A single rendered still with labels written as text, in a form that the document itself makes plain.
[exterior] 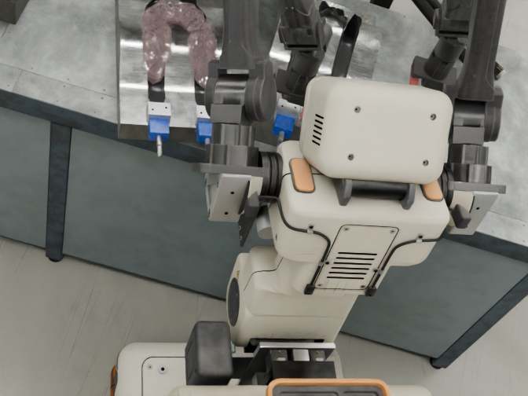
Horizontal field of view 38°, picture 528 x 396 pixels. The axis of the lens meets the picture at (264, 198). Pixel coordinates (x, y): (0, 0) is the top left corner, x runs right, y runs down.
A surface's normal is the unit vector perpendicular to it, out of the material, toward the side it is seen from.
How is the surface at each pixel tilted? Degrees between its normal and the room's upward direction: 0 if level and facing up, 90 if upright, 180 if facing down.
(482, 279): 90
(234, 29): 60
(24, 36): 0
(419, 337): 90
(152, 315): 0
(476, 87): 68
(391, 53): 0
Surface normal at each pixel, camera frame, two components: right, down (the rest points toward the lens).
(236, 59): -0.36, 0.22
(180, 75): 0.27, -0.12
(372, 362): 0.25, -0.56
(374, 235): 0.13, 0.74
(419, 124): 0.24, 0.23
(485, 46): -0.11, 0.50
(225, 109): -0.35, 0.00
